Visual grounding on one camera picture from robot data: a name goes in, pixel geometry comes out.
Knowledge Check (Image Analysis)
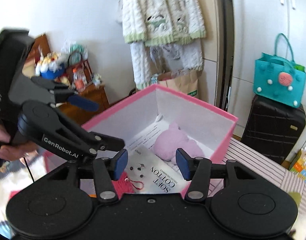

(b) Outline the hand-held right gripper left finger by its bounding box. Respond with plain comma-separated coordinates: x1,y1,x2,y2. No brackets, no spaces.
44,149,129,204

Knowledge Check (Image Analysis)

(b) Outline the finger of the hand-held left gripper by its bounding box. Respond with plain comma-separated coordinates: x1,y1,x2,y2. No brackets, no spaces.
31,76,100,112
37,111,125,161

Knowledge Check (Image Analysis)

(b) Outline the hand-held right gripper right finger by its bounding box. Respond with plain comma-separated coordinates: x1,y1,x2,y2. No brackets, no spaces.
175,148,259,202

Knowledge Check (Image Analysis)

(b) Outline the purple plush toy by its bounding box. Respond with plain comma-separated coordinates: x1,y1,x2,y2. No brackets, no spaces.
153,122,204,162

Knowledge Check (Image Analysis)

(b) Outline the soft tissue pack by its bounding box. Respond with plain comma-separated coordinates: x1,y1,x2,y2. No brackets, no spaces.
123,142,191,195

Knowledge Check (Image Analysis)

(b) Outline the pink storage box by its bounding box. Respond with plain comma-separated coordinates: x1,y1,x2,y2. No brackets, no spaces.
44,84,239,198

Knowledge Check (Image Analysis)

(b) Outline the white brown plush dog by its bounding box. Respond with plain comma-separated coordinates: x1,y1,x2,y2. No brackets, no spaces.
291,212,306,239

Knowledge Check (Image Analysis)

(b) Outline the person's left hand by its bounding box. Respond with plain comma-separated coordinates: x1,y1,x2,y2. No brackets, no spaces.
0,121,39,161

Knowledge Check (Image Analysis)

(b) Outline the brown wooden nightstand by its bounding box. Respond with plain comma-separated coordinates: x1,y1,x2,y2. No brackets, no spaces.
59,84,110,125

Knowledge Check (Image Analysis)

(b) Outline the orange drink bottle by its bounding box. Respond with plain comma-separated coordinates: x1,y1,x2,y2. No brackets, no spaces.
73,67,87,92

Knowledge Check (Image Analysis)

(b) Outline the brown wooden panel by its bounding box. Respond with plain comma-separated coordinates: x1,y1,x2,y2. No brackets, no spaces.
26,34,51,63

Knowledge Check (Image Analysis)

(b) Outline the green wrapped bundle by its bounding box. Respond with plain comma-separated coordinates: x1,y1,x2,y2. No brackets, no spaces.
62,41,90,64

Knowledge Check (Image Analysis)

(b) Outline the brown paper bag green label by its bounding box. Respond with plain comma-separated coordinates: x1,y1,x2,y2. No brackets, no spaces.
156,70,199,99

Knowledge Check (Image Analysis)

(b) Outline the striped tablecloth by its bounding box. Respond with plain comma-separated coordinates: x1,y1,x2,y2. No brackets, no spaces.
208,137,306,220

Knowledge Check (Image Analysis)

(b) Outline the beige wooden board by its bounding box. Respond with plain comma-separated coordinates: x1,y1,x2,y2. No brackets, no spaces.
201,0,222,108

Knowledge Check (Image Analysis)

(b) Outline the black suitcase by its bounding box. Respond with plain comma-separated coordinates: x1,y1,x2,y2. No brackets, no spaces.
240,95,306,165

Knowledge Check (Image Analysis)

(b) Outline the grey printed garment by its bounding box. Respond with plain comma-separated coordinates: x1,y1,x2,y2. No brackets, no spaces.
149,42,191,72

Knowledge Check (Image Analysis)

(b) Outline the teal felt handbag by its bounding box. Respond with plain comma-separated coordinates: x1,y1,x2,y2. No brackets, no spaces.
253,33,306,109

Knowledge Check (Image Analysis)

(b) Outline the small green plush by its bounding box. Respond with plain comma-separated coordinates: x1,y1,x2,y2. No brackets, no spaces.
288,191,306,207

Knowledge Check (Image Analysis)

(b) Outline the colourful snack bag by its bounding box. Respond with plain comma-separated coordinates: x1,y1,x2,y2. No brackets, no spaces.
289,146,306,187

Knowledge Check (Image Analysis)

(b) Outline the white green knit cardigan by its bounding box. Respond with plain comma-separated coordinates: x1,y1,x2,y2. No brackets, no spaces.
119,0,208,90

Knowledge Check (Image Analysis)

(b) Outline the white wardrobe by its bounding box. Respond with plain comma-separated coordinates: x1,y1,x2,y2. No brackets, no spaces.
230,0,306,140

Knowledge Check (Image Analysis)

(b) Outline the brown wire basket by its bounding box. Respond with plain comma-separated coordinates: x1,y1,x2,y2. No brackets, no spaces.
67,60,93,85

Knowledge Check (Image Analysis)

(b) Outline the black cable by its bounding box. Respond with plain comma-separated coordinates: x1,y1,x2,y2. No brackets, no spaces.
23,155,34,182

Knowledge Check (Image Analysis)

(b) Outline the black folding frame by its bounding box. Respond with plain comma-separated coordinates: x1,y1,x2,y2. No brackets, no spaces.
216,0,234,112

